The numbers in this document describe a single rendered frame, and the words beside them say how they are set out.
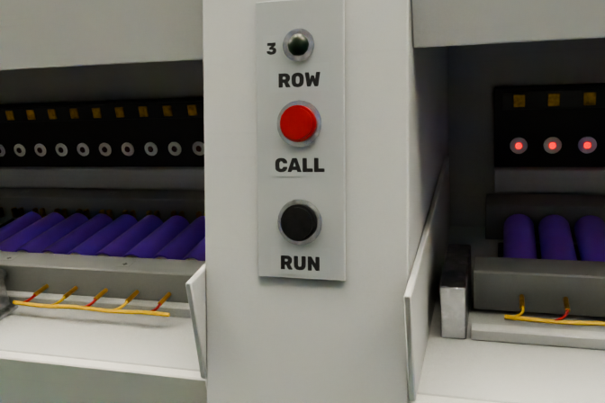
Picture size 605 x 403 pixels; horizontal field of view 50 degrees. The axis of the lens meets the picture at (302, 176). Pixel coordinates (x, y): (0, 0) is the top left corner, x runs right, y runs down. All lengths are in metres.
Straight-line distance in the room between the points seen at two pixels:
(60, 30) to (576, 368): 0.29
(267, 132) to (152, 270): 0.13
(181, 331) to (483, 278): 0.16
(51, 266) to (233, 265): 0.15
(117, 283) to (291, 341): 0.13
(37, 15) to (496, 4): 0.22
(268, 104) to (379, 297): 0.10
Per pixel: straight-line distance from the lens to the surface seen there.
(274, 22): 0.29
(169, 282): 0.37
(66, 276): 0.41
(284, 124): 0.28
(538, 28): 0.29
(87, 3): 0.35
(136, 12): 0.33
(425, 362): 0.32
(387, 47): 0.28
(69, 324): 0.40
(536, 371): 0.32
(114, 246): 0.43
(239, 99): 0.30
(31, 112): 0.56
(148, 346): 0.35
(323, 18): 0.29
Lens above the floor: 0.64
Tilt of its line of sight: 2 degrees down
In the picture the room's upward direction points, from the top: straight up
